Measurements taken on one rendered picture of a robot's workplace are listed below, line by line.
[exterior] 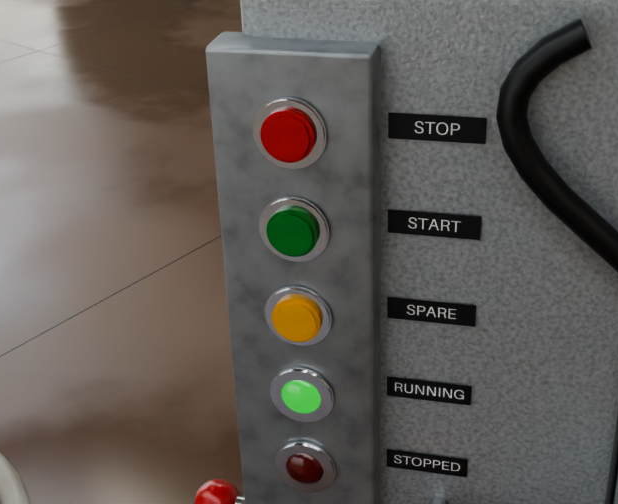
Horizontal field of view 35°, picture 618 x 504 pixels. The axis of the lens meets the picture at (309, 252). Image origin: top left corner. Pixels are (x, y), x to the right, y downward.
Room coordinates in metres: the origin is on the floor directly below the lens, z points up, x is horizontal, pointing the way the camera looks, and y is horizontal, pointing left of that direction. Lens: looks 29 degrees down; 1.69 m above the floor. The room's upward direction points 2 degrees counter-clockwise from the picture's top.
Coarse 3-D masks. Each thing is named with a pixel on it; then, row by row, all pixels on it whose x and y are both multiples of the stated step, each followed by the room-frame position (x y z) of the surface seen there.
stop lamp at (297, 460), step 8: (296, 456) 0.43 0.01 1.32; (304, 456) 0.43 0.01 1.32; (288, 464) 0.43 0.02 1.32; (296, 464) 0.43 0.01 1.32; (304, 464) 0.43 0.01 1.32; (312, 464) 0.43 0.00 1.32; (320, 464) 0.43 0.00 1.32; (288, 472) 0.43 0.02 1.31; (296, 472) 0.43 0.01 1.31; (304, 472) 0.43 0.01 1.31; (312, 472) 0.43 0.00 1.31; (320, 472) 0.43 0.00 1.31; (296, 480) 0.43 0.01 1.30; (304, 480) 0.43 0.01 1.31; (312, 480) 0.43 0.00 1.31
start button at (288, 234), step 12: (276, 216) 0.43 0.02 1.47; (288, 216) 0.43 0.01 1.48; (300, 216) 0.43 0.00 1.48; (276, 228) 0.43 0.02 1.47; (288, 228) 0.43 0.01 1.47; (300, 228) 0.43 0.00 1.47; (312, 228) 0.43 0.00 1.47; (276, 240) 0.43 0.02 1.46; (288, 240) 0.43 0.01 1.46; (300, 240) 0.43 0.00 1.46; (312, 240) 0.43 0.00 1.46; (288, 252) 0.43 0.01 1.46; (300, 252) 0.43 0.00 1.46
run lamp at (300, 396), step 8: (288, 384) 0.43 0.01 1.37; (296, 384) 0.43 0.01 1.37; (304, 384) 0.43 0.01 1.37; (288, 392) 0.43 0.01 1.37; (296, 392) 0.43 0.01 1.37; (304, 392) 0.43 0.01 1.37; (312, 392) 0.43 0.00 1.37; (288, 400) 0.43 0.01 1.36; (296, 400) 0.43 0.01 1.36; (304, 400) 0.43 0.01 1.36; (312, 400) 0.43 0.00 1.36; (320, 400) 0.43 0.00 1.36; (296, 408) 0.43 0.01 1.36; (304, 408) 0.43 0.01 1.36; (312, 408) 0.43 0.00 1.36
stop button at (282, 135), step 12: (276, 120) 0.43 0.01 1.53; (288, 120) 0.43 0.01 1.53; (300, 120) 0.43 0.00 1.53; (264, 132) 0.43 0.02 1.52; (276, 132) 0.43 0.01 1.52; (288, 132) 0.43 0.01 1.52; (300, 132) 0.43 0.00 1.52; (312, 132) 0.43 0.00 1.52; (264, 144) 0.43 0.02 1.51; (276, 144) 0.43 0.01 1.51; (288, 144) 0.43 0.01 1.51; (300, 144) 0.43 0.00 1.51; (312, 144) 0.43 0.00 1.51; (276, 156) 0.43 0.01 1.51; (288, 156) 0.43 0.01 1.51; (300, 156) 0.43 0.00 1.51
